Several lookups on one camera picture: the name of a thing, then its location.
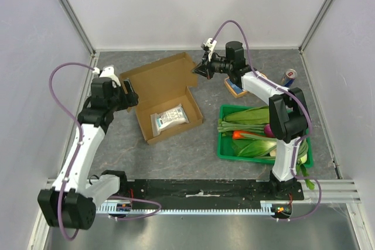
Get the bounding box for orange carrot piece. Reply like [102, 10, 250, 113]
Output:
[232, 130, 250, 140]

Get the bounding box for left aluminium frame post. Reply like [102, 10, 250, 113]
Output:
[58, 0, 96, 56]

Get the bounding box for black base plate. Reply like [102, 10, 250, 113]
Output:
[118, 179, 304, 208]

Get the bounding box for brown cardboard box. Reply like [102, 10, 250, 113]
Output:
[120, 52, 203, 145]

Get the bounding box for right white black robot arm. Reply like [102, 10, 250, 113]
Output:
[193, 38, 311, 200]

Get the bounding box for right aluminium frame post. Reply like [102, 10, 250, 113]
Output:
[298, 0, 335, 55]

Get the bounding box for aluminium front rail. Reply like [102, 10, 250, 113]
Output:
[40, 178, 363, 204]

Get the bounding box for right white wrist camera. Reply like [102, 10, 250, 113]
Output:
[202, 38, 217, 61]

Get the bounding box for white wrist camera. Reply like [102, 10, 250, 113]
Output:
[92, 65, 121, 87]
[202, 38, 217, 61]

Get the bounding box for grey slotted cable duct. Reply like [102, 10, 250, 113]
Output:
[96, 201, 291, 216]

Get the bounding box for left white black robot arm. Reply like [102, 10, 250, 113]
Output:
[37, 77, 138, 230]

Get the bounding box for blue silver drink can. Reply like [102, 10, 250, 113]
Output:
[281, 69, 297, 87]

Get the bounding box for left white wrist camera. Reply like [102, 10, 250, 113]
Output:
[92, 65, 121, 87]

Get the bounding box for white plastic packet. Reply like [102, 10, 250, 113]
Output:
[150, 104, 190, 137]

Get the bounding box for leafy green vegetable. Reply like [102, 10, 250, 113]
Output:
[217, 106, 277, 159]

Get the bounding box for purple onion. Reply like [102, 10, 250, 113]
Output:
[264, 124, 275, 138]

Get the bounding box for orange blue rectangular box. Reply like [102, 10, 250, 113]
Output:
[224, 77, 248, 98]

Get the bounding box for green bean bundle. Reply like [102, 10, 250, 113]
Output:
[217, 118, 310, 163]

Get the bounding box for beige mushroom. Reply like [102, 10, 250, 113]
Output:
[270, 149, 277, 157]

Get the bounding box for aluminium frame post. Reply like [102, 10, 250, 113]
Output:
[58, 0, 96, 56]
[298, 0, 335, 55]

